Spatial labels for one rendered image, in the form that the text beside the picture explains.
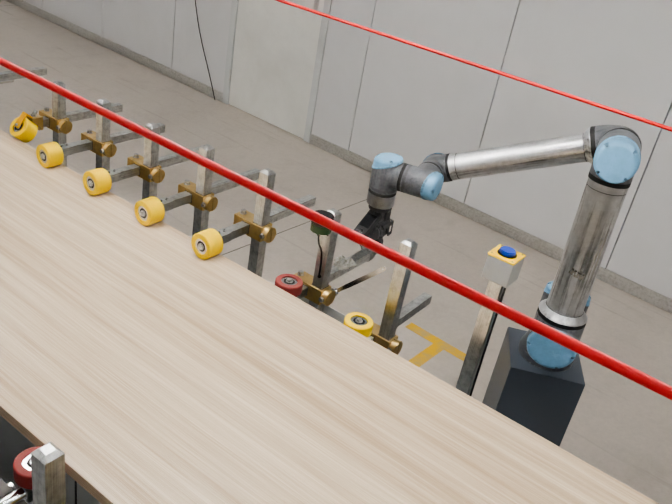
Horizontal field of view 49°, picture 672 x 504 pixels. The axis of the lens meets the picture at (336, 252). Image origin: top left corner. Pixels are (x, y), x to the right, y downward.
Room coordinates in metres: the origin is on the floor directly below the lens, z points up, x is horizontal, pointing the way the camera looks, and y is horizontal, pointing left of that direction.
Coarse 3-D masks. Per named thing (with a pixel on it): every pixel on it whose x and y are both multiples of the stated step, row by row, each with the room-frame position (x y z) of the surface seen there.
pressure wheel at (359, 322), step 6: (354, 312) 1.69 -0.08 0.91; (348, 318) 1.65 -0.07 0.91; (354, 318) 1.66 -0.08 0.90; (360, 318) 1.66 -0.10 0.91; (366, 318) 1.67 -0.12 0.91; (348, 324) 1.63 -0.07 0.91; (354, 324) 1.63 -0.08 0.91; (360, 324) 1.64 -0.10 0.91; (366, 324) 1.64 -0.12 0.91; (372, 324) 1.65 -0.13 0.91; (354, 330) 1.62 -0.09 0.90; (360, 330) 1.62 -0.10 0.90; (366, 330) 1.62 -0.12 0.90; (366, 336) 1.63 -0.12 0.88
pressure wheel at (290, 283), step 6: (282, 276) 1.80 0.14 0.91; (288, 276) 1.81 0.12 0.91; (294, 276) 1.82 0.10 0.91; (276, 282) 1.77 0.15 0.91; (282, 282) 1.77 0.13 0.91; (288, 282) 1.78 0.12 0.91; (294, 282) 1.79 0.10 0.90; (300, 282) 1.79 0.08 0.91; (282, 288) 1.75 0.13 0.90; (288, 288) 1.75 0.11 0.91; (294, 288) 1.75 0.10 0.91; (300, 288) 1.77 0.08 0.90; (294, 294) 1.76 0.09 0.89
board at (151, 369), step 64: (0, 192) 1.99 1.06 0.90; (64, 192) 2.07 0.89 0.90; (0, 256) 1.64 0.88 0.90; (64, 256) 1.70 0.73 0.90; (128, 256) 1.76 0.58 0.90; (192, 256) 1.83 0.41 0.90; (0, 320) 1.38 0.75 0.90; (64, 320) 1.42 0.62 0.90; (128, 320) 1.47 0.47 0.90; (192, 320) 1.52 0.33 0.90; (256, 320) 1.57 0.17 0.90; (320, 320) 1.63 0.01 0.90; (0, 384) 1.17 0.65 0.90; (64, 384) 1.20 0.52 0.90; (128, 384) 1.24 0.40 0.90; (192, 384) 1.28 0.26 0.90; (256, 384) 1.32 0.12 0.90; (320, 384) 1.37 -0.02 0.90; (384, 384) 1.41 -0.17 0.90; (448, 384) 1.46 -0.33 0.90; (64, 448) 1.03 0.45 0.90; (128, 448) 1.06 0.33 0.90; (192, 448) 1.09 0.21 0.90; (256, 448) 1.12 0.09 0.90; (320, 448) 1.16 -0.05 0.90; (384, 448) 1.19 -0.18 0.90; (448, 448) 1.23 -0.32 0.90; (512, 448) 1.27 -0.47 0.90
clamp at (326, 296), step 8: (304, 272) 1.91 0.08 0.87; (304, 280) 1.86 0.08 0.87; (312, 280) 1.87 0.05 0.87; (312, 288) 1.84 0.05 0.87; (328, 288) 1.85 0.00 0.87; (312, 296) 1.83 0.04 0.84; (320, 296) 1.82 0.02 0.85; (328, 296) 1.82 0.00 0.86; (320, 304) 1.83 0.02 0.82; (328, 304) 1.83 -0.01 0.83
